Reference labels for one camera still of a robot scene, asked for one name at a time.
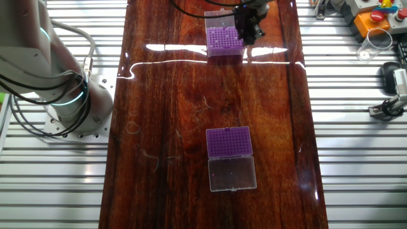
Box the orange emergency stop button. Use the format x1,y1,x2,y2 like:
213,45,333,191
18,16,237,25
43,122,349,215
352,10,391,41

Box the purple pipette tip box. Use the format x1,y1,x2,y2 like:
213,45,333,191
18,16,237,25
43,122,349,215
203,8,246,58
205,125,258,193

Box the black keyboard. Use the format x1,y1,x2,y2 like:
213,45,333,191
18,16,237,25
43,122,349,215
394,41,407,68

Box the silver ribbed camera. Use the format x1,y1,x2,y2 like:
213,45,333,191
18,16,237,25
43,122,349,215
393,67,407,94

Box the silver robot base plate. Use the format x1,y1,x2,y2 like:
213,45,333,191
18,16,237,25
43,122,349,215
43,74,117,144

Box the grey cable with metal connector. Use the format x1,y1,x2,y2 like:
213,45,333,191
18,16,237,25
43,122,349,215
50,18,96,78

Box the black ring clamp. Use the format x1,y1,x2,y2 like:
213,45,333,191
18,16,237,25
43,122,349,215
381,99,405,117

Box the black base cables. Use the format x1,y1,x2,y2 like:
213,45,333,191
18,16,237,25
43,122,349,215
0,70,92,138

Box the grey box red button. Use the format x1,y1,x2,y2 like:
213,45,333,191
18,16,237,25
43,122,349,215
387,8,407,35

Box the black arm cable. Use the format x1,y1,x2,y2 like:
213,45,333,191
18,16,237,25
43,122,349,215
169,0,255,19

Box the clear plastic cup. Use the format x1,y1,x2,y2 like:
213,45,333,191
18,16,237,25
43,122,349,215
356,27,394,62

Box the colourful small toy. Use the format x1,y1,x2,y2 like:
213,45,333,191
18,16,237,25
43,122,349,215
378,0,399,14

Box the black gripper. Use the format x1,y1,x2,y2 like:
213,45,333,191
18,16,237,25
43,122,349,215
233,5,266,46

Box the dark wooden board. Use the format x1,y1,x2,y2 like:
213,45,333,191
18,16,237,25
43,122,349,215
98,0,329,229

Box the grey control box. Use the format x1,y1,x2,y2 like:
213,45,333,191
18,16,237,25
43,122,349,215
345,0,381,17

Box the aluminium corner bracket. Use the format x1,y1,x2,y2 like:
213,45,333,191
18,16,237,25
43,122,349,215
314,0,330,20

